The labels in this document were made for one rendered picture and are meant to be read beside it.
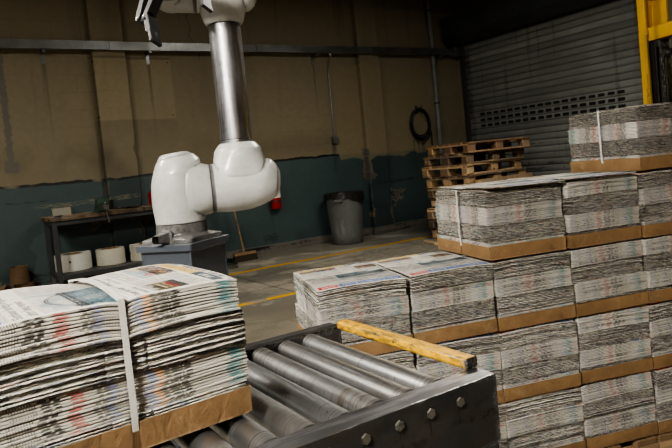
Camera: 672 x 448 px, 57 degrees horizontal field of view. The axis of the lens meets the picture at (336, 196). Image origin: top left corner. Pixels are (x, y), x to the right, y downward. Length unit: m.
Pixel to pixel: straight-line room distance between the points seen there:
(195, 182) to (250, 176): 0.17
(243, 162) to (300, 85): 7.57
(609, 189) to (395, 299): 0.84
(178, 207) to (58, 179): 6.34
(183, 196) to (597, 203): 1.35
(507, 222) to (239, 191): 0.85
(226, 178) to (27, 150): 6.37
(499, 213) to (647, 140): 0.61
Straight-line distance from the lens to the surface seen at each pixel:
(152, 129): 8.51
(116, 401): 0.98
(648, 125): 2.44
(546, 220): 2.15
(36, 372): 0.94
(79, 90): 8.36
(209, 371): 1.03
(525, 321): 2.14
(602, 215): 2.26
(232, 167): 1.93
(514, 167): 9.09
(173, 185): 1.92
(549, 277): 2.18
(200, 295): 0.99
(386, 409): 1.04
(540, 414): 2.26
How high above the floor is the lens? 1.19
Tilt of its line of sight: 3 degrees down
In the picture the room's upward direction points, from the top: 6 degrees counter-clockwise
